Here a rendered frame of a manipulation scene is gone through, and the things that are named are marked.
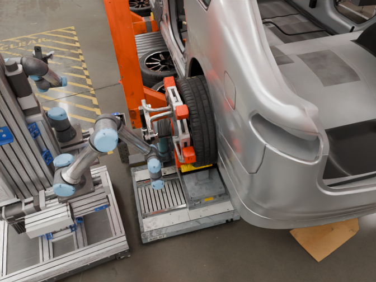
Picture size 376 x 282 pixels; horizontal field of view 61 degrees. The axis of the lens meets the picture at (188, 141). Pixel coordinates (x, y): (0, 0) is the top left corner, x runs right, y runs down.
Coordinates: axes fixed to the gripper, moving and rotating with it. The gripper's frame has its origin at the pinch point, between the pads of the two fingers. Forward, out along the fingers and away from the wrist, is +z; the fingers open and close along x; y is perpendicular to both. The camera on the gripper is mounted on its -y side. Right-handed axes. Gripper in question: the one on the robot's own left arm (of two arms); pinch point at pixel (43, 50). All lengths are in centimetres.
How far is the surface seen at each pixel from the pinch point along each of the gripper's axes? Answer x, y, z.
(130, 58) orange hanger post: 67, -6, -22
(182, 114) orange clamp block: 99, -2, -87
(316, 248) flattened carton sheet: 207, 96, -131
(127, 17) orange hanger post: 66, -36, -21
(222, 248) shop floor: 136, 106, -120
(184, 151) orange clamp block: 102, 22, -95
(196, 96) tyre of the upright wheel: 110, -7, -74
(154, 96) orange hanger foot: 86, 32, -17
